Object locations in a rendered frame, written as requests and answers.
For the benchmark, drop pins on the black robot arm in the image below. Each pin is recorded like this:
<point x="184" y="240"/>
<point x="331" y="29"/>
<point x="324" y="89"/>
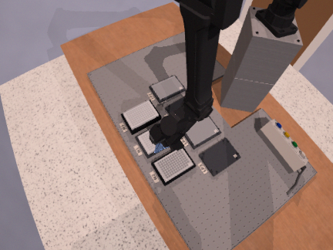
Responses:
<point x="202" y="32"/>

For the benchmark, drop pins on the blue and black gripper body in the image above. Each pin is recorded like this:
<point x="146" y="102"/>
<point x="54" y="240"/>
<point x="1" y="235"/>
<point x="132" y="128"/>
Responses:
<point x="179" y="145"/>

